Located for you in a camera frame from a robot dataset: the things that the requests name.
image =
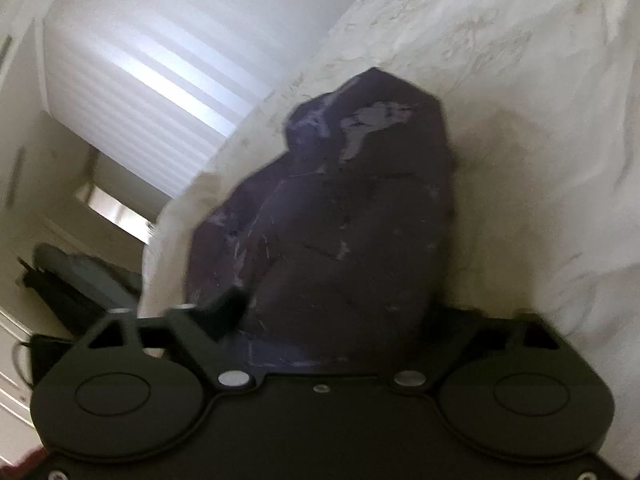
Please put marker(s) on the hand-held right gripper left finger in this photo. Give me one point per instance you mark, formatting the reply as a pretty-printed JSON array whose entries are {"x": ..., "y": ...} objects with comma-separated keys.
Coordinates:
[{"x": 226, "y": 312}]

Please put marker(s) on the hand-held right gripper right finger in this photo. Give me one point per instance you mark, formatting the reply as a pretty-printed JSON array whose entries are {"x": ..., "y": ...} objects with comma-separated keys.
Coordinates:
[{"x": 452, "y": 337}]

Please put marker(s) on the purple patterned garment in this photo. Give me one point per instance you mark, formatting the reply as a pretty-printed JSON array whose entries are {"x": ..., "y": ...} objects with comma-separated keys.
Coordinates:
[{"x": 340, "y": 220}]

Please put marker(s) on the black bag on floor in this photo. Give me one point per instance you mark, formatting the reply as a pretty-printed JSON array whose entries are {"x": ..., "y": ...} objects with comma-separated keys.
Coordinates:
[{"x": 75, "y": 285}]

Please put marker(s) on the white bed cover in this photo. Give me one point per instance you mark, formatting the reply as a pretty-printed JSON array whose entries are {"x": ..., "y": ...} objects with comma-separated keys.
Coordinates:
[{"x": 525, "y": 135}]

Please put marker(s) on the white drawer cabinet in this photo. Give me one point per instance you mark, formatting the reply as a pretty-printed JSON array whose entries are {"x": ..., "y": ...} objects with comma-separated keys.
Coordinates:
[{"x": 12, "y": 375}]

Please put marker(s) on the white window blinds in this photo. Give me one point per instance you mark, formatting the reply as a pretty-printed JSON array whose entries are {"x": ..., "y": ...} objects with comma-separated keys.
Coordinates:
[{"x": 165, "y": 70}]

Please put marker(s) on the dark red cloth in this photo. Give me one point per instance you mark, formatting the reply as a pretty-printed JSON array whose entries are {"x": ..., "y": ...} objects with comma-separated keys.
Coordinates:
[{"x": 20, "y": 465}]

